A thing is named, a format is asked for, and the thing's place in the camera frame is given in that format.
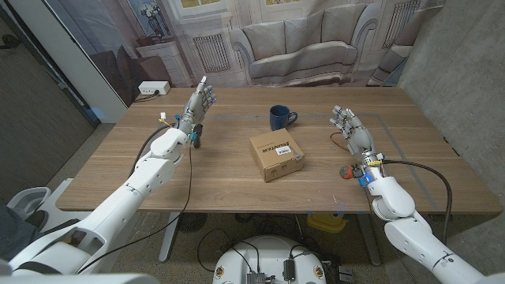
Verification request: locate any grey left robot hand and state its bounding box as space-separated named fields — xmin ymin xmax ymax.
xmin=177 ymin=76 xmax=218 ymax=137

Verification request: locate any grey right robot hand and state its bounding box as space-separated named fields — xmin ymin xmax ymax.
xmin=329 ymin=104 xmax=386 ymax=178

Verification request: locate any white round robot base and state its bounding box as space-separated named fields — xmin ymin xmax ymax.
xmin=212 ymin=235 xmax=327 ymax=284

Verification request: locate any brown cardboard box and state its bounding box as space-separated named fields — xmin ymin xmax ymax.
xmin=249 ymin=127 xmax=305 ymax=183

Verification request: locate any black box on base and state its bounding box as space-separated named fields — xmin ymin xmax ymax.
xmin=282 ymin=259 xmax=296 ymax=282

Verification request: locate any black clip tool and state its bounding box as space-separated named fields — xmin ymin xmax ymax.
xmin=193 ymin=123 xmax=204 ymax=150

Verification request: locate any white power strip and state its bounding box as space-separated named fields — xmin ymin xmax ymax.
xmin=137 ymin=80 xmax=171 ymax=96

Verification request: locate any dark blue ceramic mug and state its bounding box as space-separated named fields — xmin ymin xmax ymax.
xmin=269 ymin=104 xmax=299 ymax=132

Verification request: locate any yellow floor object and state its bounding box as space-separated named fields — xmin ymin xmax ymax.
xmin=306 ymin=212 xmax=348 ymax=234

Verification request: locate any black round floor foot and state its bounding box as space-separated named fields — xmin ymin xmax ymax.
xmin=177 ymin=212 xmax=208 ymax=233

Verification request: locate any printed living room backdrop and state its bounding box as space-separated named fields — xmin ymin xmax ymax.
xmin=41 ymin=0 xmax=447 ymax=107

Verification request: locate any white backdrop side panel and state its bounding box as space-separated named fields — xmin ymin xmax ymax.
xmin=6 ymin=0 xmax=129 ymax=124

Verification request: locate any white table leg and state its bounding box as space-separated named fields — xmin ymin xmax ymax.
xmin=158 ymin=212 xmax=181 ymax=263

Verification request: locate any black shoe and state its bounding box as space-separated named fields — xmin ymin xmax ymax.
xmin=41 ymin=219 xmax=82 ymax=237

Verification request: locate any white plastic floor base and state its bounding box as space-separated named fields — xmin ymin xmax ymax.
xmin=6 ymin=177 xmax=103 ymax=224

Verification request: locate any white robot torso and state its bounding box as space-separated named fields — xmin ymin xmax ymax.
xmin=0 ymin=273 xmax=161 ymax=284

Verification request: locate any blue jeans person leg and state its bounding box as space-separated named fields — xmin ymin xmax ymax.
xmin=0 ymin=200 xmax=40 ymax=261

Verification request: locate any red wire black connector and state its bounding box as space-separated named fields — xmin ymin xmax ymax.
xmin=329 ymin=131 xmax=351 ymax=152

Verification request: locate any white wire connector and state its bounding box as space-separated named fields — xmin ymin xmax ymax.
xmin=159 ymin=112 xmax=178 ymax=129

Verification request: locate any black power strip cord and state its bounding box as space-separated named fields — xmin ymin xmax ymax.
xmin=133 ymin=90 xmax=161 ymax=103

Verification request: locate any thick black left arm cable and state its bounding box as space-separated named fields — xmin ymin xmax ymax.
xmin=128 ymin=122 xmax=177 ymax=178

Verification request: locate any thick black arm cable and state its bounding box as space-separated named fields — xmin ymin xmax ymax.
xmin=381 ymin=159 xmax=454 ymax=245
xmin=128 ymin=122 xmax=177 ymax=178

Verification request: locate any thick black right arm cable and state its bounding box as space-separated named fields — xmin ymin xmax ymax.
xmin=381 ymin=159 xmax=454 ymax=245

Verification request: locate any thin black left arm wire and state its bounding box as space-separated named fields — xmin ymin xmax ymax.
xmin=77 ymin=141 xmax=194 ymax=275

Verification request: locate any black door handle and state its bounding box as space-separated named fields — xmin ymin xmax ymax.
xmin=0 ymin=34 xmax=21 ymax=50

